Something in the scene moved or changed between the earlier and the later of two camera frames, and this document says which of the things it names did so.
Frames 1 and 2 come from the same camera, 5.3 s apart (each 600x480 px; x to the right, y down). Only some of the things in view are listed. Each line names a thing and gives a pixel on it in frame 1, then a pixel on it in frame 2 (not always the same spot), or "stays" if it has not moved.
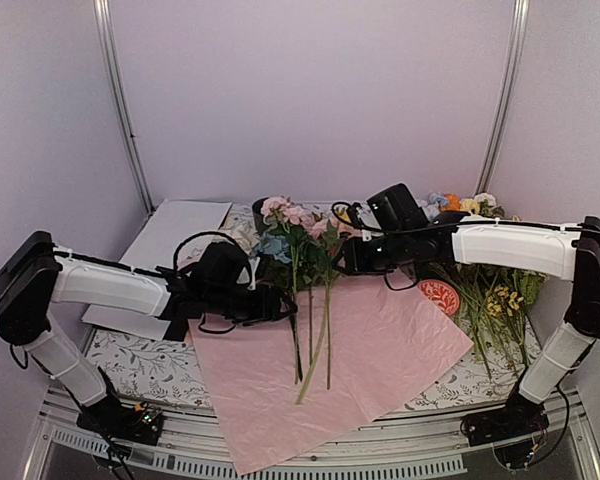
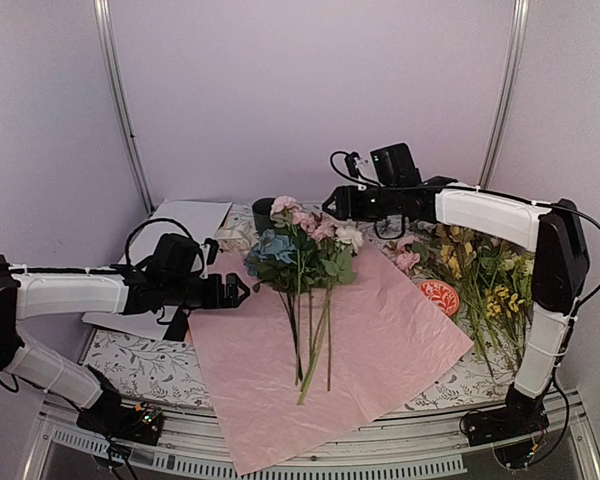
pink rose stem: (310, 326) stays
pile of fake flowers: (495, 304) stays
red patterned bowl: (442, 295) stays
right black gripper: (356, 262) -> (348, 204)
